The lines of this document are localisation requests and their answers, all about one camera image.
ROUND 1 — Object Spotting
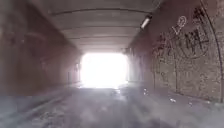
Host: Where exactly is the concrete tunnel ceiling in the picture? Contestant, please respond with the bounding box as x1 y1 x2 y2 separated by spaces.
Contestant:
28 0 165 54

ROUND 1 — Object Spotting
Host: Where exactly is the brick tunnel wall with graffiti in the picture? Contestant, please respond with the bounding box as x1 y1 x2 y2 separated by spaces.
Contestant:
124 0 224 104

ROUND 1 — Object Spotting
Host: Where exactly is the dark brick tunnel wall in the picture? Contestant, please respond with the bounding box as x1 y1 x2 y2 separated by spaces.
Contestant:
0 0 83 98

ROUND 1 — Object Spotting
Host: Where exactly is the white tube lamp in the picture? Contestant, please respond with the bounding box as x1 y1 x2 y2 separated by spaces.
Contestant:
139 13 153 30

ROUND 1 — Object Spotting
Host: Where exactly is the grey asphalt tunnel path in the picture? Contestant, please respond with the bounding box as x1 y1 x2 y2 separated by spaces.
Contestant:
0 82 224 128

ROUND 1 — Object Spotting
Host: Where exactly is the thin pipe on wall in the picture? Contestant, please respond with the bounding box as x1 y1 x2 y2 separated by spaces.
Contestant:
199 0 224 104

